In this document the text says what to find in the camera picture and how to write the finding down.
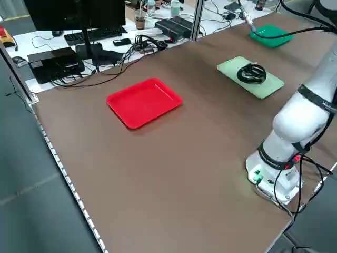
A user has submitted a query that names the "black smartphone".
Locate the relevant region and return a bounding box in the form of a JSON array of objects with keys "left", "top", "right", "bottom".
[{"left": 113, "top": 38, "right": 132, "bottom": 47}]

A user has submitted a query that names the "black flat box device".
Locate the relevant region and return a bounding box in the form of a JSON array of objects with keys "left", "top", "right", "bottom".
[{"left": 27, "top": 47, "right": 86, "bottom": 85}]

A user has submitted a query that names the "green plastic tray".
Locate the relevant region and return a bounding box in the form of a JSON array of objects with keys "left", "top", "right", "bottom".
[{"left": 249, "top": 24, "right": 295, "bottom": 49}]

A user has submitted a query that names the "yellow red emergency stop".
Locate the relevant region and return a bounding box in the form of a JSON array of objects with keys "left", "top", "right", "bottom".
[{"left": 0, "top": 25, "right": 15, "bottom": 48}]

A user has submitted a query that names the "pale green flat tray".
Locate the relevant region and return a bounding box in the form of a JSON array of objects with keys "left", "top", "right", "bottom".
[{"left": 216, "top": 55, "right": 285, "bottom": 100}]

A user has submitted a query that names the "brown drink cup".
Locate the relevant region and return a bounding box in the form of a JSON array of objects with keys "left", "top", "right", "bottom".
[{"left": 134, "top": 9, "right": 146, "bottom": 30}]

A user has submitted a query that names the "aluminium side rail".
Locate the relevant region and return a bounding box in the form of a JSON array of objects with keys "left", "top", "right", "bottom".
[{"left": 0, "top": 42, "right": 40, "bottom": 106}]

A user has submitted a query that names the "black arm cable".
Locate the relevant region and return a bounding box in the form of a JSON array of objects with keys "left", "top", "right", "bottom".
[
  {"left": 277, "top": 0, "right": 337, "bottom": 30},
  {"left": 273, "top": 143, "right": 334, "bottom": 221}
]

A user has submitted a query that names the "red plastic tray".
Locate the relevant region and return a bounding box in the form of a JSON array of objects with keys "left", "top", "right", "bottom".
[{"left": 106, "top": 77, "right": 184, "bottom": 130}]

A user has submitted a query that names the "black keyboard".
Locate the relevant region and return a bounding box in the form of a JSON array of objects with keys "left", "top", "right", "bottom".
[{"left": 64, "top": 25, "right": 129, "bottom": 45}]

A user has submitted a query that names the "black cable bundle with hub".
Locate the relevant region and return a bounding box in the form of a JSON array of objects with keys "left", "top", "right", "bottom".
[{"left": 131, "top": 34, "right": 169, "bottom": 55}]

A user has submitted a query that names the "aluminium frame post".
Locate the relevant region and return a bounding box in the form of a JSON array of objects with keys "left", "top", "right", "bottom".
[{"left": 191, "top": 0, "right": 204, "bottom": 43}]

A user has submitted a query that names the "black computer monitor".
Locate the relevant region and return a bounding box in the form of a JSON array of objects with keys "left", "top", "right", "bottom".
[{"left": 23, "top": 0, "right": 126, "bottom": 66}]

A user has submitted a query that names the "black ribbed power supply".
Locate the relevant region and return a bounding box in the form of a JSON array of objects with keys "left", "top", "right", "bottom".
[{"left": 154, "top": 17, "right": 196, "bottom": 43}]

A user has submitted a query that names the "black side camera cable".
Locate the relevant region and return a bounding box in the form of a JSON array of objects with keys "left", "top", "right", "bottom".
[{"left": 253, "top": 24, "right": 337, "bottom": 40}]

